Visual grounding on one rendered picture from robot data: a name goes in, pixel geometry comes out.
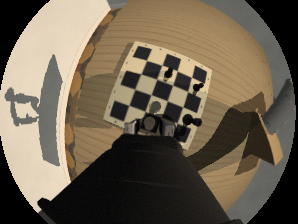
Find black and white chessboard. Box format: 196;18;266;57
103;41;212;150

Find grey chess piece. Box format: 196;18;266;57
149;101;161;113

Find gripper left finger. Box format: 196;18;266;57
124;118;140;134

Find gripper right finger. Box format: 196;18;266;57
159;120;174;137

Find black chess king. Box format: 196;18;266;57
183;114;202;127

